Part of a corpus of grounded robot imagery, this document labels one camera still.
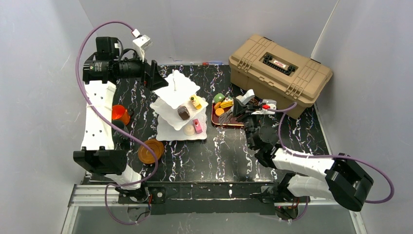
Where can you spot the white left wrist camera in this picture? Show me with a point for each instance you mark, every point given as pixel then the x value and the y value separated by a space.
pixel 141 43

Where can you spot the metal serving tongs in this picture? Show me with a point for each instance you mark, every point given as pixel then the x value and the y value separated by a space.
pixel 238 104

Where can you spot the green swirl roll cake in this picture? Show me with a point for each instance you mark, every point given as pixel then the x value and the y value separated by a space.
pixel 218 98

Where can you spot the red dessert tray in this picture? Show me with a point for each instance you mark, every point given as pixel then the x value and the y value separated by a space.
pixel 226 110

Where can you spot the white coconut ball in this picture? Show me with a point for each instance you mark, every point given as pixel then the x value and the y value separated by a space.
pixel 189 130

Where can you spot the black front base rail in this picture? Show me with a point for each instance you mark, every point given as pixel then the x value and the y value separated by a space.
pixel 217 197

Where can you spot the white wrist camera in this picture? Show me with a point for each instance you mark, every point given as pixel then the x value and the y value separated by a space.
pixel 141 43
pixel 268 107

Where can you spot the yellow layered cake piece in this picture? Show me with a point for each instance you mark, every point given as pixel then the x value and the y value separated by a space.
pixel 195 102

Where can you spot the pink rectangular cake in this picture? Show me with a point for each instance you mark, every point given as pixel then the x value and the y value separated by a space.
pixel 197 126

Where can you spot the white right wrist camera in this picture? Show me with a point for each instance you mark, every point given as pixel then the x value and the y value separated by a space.
pixel 268 107

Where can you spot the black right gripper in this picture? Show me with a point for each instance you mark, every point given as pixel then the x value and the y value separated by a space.
pixel 244 111

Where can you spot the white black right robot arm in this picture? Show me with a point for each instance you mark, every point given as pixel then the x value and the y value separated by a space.
pixel 340 179

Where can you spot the white three-tier cake stand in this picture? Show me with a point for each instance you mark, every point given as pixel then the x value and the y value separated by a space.
pixel 176 94

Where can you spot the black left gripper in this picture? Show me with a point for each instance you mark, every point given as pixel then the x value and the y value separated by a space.
pixel 147 74

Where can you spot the tan plastic toolbox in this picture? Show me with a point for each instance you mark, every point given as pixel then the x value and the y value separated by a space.
pixel 274 72

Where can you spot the chocolate swirl roll cake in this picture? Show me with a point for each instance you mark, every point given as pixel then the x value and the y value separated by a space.
pixel 183 112

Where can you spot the orange plastic cup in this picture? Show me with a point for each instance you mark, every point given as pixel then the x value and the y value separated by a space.
pixel 120 113

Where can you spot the red blue screwdriver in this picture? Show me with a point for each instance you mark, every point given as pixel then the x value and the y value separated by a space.
pixel 212 63

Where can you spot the yellow decorated cake slice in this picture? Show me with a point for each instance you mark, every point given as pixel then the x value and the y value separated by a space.
pixel 226 104

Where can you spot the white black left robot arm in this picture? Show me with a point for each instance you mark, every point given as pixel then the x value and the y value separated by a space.
pixel 101 71

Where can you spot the round sandwich biscuit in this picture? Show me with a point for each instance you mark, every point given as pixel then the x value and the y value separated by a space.
pixel 219 112

